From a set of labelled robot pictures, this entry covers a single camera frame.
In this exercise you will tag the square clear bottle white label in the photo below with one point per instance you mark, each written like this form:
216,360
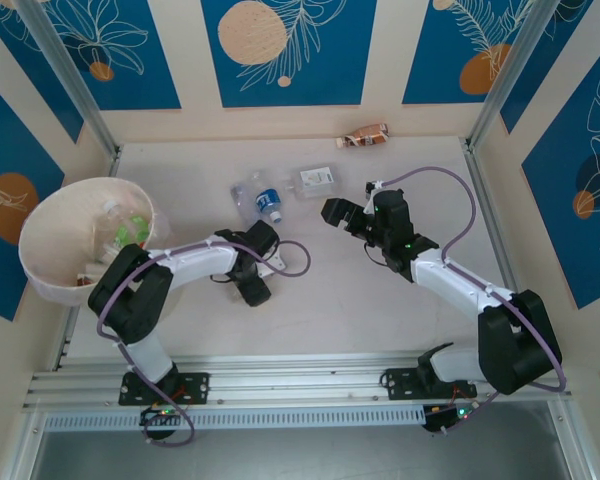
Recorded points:
316,180

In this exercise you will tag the long clear bottle pale label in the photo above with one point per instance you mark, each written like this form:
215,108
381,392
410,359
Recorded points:
112,212

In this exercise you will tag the red cap clear bottle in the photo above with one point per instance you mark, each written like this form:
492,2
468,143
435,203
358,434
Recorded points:
82,280

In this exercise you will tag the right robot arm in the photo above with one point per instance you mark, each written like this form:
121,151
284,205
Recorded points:
455,280

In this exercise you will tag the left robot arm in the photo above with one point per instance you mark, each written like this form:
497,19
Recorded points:
200,260

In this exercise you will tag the beige round bin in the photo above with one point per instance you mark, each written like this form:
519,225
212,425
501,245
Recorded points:
60,225

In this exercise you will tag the crumpled clear bottle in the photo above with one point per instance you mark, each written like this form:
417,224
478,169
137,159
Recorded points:
242,197

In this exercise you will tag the brown coffee bottle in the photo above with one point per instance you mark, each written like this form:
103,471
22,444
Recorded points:
367,135

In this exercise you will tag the small circuit board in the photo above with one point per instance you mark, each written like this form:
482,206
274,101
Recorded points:
450,415
160,414

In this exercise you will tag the grey metal sheet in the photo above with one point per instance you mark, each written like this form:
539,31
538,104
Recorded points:
305,457

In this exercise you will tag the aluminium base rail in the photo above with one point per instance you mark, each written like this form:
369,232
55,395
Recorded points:
300,380

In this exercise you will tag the aluminium frame post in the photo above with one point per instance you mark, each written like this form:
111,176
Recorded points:
68,70
511,70

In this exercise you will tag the aluminium frame rail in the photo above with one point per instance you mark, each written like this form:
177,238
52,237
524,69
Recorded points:
570,450
25,462

